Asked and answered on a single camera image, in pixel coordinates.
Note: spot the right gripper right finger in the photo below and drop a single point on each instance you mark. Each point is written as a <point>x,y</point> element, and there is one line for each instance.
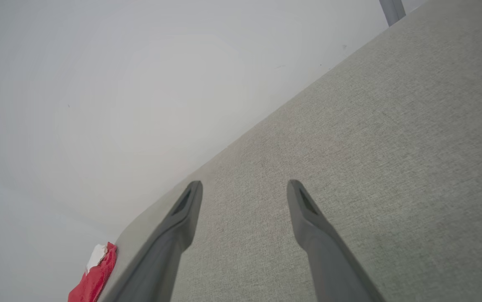
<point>329,260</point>

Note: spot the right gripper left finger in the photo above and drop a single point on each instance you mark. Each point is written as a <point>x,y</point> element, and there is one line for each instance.
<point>163,251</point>

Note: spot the grey metal post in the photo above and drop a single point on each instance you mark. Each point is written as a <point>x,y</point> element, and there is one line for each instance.
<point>392,10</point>

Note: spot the red and white shirt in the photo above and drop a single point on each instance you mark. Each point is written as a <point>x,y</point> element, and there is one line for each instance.
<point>92,281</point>

